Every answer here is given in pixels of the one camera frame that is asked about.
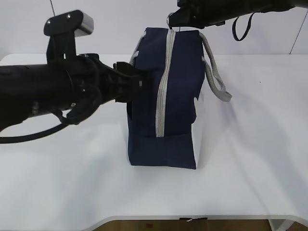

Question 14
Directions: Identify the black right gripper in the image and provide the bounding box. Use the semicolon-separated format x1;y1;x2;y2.
168;0;253;29

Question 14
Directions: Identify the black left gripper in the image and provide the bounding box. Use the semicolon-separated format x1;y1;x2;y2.
77;53;152;106

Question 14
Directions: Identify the navy and white lunch bag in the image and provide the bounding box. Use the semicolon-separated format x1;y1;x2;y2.
127;27;232;169

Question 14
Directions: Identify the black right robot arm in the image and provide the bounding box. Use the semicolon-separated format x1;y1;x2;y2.
168;0;308;29

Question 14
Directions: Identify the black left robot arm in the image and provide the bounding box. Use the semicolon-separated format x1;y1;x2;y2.
0;33;153;129

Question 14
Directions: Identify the black tape on table edge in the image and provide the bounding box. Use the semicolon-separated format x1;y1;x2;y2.
179;217;208;222

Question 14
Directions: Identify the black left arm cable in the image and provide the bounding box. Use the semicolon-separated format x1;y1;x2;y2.
0;91;102;144

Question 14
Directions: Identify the silver camera on left wrist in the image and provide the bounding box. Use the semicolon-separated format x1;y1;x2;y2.
43;10;94;37

